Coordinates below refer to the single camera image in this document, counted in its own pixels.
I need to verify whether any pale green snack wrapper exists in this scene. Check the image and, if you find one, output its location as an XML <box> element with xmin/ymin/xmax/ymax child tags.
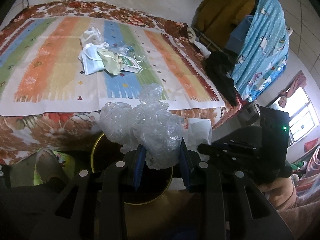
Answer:
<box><xmin>98</xmin><ymin>49</ymin><xmax>121</xmax><ymax>75</ymax></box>

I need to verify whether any person's right hand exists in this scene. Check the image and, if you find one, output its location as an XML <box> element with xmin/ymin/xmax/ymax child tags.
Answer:
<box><xmin>258</xmin><ymin>177</ymin><xmax>298</xmax><ymax>211</ymax></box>

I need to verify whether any clear plastic bag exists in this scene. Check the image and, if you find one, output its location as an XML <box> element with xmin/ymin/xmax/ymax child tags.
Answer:
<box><xmin>98</xmin><ymin>83</ymin><xmax>184</xmax><ymax>170</ymax></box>

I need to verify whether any striped colourful bed mat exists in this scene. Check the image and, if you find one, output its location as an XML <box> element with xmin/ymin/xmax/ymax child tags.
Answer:
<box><xmin>1</xmin><ymin>16</ymin><xmax>225</xmax><ymax>116</ymax></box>

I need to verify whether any clear blue plastic wrapper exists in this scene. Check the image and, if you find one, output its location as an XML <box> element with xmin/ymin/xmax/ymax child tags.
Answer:
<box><xmin>110</xmin><ymin>42</ymin><xmax>134</xmax><ymax>56</ymax></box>

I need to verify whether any blue cartoon curtain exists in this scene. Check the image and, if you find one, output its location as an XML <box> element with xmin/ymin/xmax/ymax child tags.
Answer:
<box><xmin>231</xmin><ymin>0</ymin><xmax>290</xmax><ymax>102</ymax></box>

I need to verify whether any green white small box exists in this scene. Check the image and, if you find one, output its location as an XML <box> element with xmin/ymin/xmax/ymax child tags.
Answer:
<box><xmin>118</xmin><ymin>54</ymin><xmax>143</xmax><ymax>74</ymax></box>

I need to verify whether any black bin with yellow rim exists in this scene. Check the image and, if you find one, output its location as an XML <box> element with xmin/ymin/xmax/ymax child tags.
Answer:
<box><xmin>91</xmin><ymin>134</ymin><xmax>174</xmax><ymax>205</ymax></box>

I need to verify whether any white printed plastic bag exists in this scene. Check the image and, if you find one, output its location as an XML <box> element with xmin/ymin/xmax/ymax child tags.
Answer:
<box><xmin>80</xmin><ymin>27</ymin><xmax>103</xmax><ymax>47</ymax></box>

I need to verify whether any window with pink curtain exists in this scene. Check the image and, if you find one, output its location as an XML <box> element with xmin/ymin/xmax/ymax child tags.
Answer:
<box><xmin>267</xmin><ymin>71</ymin><xmax>319</xmax><ymax>146</ymax></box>

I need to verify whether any white paper sheet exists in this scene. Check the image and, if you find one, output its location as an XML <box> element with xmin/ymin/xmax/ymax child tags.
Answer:
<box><xmin>187</xmin><ymin>118</ymin><xmax>212</xmax><ymax>147</ymax></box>

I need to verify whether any black hanging garment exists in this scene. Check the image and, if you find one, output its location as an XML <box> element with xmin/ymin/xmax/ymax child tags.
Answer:
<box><xmin>204</xmin><ymin>51</ymin><xmax>238</xmax><ymax>107</ymax></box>

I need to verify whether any red floral blanket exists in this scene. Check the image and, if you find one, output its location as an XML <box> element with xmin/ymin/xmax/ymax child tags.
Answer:
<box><xmin>1</xmin><ymin>0</ymin><xmax>241</xmax><ymax>165</ymax></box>

